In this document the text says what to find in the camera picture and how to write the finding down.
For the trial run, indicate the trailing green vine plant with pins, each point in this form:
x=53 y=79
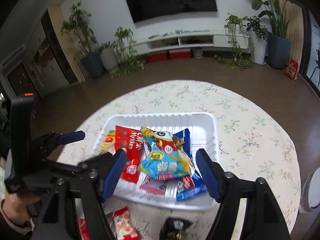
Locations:
x=129 y=60

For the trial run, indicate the person's left hand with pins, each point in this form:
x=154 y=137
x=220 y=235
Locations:
x=15 y=206

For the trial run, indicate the white round bin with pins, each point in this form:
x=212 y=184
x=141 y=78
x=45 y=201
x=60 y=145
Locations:
x=310 y=193

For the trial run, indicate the red paper bag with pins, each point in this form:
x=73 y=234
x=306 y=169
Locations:
x=292 y=69

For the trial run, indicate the pink small snack packet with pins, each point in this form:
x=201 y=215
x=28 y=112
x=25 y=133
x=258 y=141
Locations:
x=154 y=186

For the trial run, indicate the light blue cartoon snack bag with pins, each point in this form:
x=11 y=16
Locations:
x=166 y=159

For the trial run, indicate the orange yellow snack packet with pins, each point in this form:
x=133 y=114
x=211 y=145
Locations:
x=109 y=143

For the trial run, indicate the black snack packet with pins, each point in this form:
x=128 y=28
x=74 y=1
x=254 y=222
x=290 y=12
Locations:
x=174 y=229

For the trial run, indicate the white TV console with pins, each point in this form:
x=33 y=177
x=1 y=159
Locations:
x=207 y=39

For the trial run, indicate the tall plant in dark pot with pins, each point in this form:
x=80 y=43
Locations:
x=278 y=44

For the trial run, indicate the red storage box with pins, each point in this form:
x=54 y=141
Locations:
x=184 y=53
x=157 y=56

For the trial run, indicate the strawberry red snack packet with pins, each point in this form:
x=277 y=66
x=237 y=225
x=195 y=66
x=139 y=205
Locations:
x=121 y=225

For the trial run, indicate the small red candy wrapper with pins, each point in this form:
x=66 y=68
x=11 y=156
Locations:
x=83 y=230

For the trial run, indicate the plant in dark blue pot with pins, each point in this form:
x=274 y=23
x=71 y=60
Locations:
x=86 y=57

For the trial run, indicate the black chair outside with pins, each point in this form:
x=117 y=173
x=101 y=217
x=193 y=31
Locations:
x=315 y=78

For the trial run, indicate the left red storage box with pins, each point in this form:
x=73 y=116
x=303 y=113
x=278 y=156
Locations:
x=157 y=56

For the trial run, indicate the floral tablecloth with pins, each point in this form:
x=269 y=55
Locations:
x=251 y=145

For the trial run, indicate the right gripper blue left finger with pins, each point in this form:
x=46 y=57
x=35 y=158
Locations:
x=110 y=182

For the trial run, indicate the right red storage box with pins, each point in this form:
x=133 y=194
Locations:
x=184 y=53

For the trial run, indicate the large red snack bag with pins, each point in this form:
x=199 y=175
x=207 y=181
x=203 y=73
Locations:
x=131 y=141

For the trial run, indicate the white plastic tray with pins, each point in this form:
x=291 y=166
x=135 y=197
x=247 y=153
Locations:
x=203 y=134

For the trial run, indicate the white cabinet with shelves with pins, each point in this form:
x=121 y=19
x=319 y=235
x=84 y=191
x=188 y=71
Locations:
x=42 y=65

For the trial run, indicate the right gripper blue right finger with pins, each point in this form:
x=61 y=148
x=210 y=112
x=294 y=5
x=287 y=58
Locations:
x=204 y=165

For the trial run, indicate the bushy plant in white pot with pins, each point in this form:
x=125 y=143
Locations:
x=258 y=35

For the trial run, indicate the dark blue snack packet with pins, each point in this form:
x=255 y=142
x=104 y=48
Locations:
x=189 y=186

